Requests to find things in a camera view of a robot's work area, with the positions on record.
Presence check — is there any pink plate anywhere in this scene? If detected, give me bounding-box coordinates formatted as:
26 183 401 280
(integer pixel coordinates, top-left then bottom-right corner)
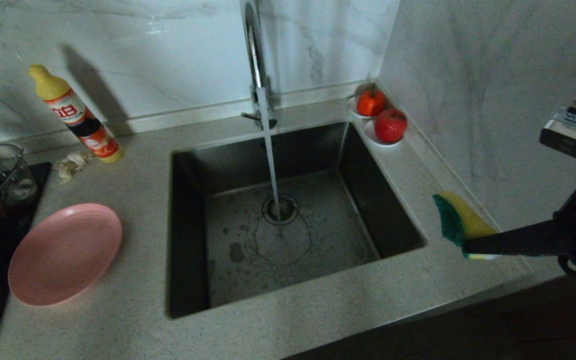
8 202 123 307

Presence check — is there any stainless steel sink basin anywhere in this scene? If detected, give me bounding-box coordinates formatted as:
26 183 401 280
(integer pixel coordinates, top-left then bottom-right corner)
166 121 426 319

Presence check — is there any round metal drain strainer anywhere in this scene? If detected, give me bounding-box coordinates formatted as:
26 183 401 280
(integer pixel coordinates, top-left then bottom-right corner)
261 194 300 226

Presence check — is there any crumpled beige tissue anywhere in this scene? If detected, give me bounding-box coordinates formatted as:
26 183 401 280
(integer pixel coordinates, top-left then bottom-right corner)
54 151 94 184

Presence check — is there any clear glass pot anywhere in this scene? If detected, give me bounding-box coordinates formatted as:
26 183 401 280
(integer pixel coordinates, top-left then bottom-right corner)
0 144 38 213

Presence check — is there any yellow sponge green backing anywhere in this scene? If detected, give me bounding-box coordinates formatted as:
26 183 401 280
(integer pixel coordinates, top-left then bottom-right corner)
432 190 500 261

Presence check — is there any yellow dish soap bottle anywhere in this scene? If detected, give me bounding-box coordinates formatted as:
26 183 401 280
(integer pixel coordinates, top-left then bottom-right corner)
28 64 124 164

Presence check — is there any red apple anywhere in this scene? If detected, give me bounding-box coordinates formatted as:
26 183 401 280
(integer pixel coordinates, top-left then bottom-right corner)
374 108 409 144

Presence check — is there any orange-red tomato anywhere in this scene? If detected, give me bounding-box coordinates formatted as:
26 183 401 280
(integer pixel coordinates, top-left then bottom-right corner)
356 86 387 118

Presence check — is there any chrome faucet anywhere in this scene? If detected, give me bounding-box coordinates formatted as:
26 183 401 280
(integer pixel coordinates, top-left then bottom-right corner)
238 0 279 132

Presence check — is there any small white saucer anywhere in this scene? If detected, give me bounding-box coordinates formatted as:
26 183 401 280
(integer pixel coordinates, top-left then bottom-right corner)
346 96 376 121
363 121 404 149

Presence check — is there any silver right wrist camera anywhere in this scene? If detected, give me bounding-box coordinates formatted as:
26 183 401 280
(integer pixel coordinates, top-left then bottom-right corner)
539 106 576 163

